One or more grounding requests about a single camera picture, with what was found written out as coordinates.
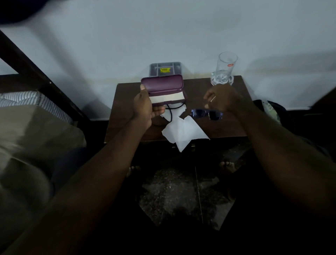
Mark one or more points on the person's right hand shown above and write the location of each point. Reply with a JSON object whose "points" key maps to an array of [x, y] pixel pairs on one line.
{"points": [[227, 98]]}

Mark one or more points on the person's left hand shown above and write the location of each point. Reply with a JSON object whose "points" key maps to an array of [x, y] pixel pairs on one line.
{"points": [[143, 110]]}

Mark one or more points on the person's right fingers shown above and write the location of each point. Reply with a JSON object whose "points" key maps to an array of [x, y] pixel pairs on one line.
{"points": [[211, 101]]}

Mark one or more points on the person's left thumb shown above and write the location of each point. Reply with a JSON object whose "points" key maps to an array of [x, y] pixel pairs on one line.
{"points": [[143, 92]]}

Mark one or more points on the blue lens sunglasses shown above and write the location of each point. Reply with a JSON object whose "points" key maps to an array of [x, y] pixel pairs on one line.
{"points": [[200, 113]]}

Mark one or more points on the purple glasses case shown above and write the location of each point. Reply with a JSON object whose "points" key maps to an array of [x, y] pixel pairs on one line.
{"points": [[164, 84]]}

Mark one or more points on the person's left forearm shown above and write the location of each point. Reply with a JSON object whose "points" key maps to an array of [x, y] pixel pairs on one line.
{"points": [[86, 184]]}

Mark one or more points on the person's right forearm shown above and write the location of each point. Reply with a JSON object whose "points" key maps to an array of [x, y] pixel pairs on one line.
{"points": [[288, 157]]}

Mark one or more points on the small brown wooden table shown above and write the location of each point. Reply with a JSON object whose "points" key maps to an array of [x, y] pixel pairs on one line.
{"points": [[123, 118]]}

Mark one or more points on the grey plastic organiser tray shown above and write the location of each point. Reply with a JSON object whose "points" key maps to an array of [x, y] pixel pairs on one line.
{"points": [[166, 69]]}

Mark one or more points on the clear drinking glass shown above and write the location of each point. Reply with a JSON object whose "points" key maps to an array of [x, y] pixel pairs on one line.
{"points": [[225, 71]]}

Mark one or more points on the white tissue paper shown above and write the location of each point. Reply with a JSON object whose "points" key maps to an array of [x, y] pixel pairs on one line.
{"points": [[183, 131]]}

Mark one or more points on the pale green plastic packet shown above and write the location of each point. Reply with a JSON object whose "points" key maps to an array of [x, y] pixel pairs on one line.
{"points": [[270, 110]]}

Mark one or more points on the person's right foot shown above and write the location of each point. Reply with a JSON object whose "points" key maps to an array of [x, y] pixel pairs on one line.
{"points": [[227, 166]]}

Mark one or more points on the person's foot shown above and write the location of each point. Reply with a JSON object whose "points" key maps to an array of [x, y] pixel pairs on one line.
{"points": [[227, 166], [132, 171]]}

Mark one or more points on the black bag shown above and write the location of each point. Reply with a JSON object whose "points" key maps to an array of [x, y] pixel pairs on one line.
{"points": [[284, 115]]}

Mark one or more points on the person's left foot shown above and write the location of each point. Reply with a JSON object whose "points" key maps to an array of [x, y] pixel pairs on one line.
{"points": [[132, 171]]}

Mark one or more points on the dark blue cloth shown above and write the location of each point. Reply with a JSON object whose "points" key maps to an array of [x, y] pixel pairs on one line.
{"points": [[70, 165]]}

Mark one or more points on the striped pillow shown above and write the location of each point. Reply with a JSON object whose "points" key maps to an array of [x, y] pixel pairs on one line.
{"points": [[34, 102]]}

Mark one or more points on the dark wooden bed frame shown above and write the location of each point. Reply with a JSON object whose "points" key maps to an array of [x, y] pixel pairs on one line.
{"points": [[34, 76]]}

